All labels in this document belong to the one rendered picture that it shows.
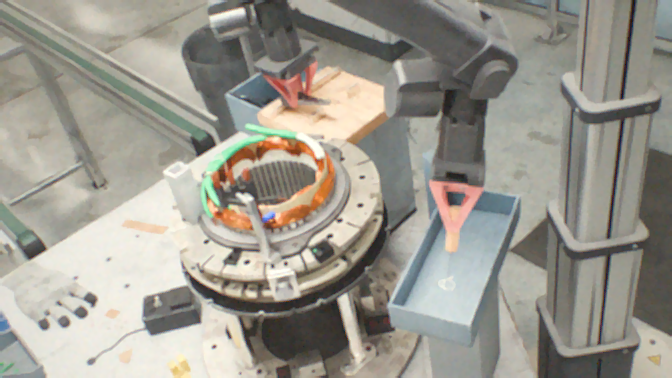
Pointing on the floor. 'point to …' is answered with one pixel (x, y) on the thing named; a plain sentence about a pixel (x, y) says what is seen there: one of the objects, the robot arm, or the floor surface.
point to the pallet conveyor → (168, 125)
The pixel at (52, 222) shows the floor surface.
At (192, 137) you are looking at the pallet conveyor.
